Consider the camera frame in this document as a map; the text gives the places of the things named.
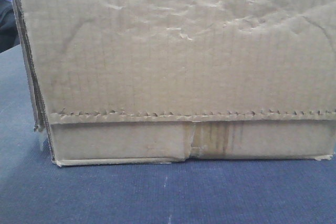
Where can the worn brown cardboard box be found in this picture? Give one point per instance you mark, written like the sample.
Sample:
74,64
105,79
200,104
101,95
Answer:
162,81

